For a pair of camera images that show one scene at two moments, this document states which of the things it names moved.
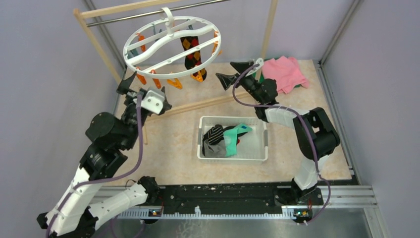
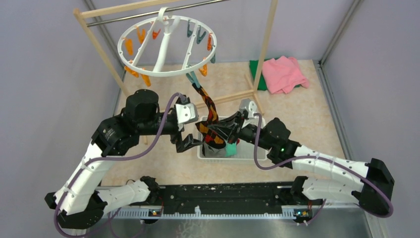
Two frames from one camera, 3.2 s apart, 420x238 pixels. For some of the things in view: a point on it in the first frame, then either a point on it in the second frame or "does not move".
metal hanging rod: (131, 17) does not move
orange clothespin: (140, 77) to (131, 72)
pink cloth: (285, 71) does not move
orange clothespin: (176, 83) to (204, 70)
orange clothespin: (156, 81) to (146, 79)
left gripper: (124, 87) to (182, 145)
